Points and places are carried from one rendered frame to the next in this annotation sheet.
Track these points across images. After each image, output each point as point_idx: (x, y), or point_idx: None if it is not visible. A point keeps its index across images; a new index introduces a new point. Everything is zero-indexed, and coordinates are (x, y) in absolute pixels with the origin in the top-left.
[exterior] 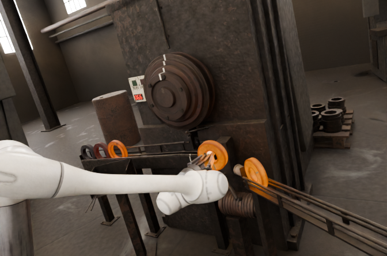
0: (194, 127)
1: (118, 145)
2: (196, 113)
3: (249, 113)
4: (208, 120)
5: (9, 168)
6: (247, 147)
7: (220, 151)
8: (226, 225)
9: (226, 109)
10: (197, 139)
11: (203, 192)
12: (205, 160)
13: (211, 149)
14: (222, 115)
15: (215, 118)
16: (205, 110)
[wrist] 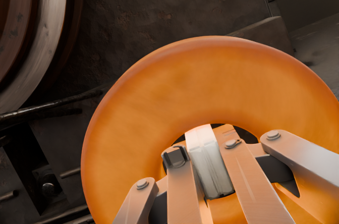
0: (26, 138)
1: None
2: (15, 29)
3: (211, 15)
4: (70, 93)
5: None
6: (237, 132)
7: (305, 86)
8: None
9: (126, 28)
10: (46, 173)
11: None
12: (272, 210)
13: (211, 105)
14: (118, 53)
15: (94, 75)
16: (58, 7)
